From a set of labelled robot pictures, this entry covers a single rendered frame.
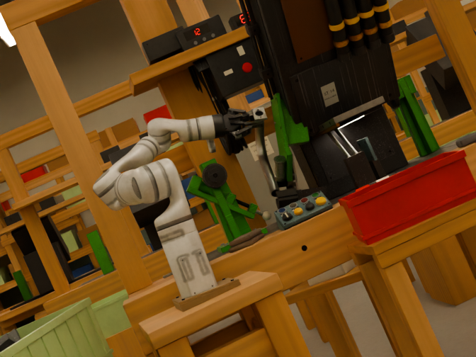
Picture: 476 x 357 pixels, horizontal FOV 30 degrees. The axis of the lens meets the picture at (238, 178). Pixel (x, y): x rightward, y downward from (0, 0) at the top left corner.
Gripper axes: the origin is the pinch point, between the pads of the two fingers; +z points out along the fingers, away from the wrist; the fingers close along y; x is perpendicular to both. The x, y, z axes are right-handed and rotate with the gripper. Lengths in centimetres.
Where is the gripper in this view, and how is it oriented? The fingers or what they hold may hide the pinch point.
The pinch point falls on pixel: (256, 120)
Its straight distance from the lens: 281.6
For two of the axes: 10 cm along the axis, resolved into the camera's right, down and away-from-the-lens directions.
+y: -2.0, -6.7, 7.1
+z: 9.8, -1.5, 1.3
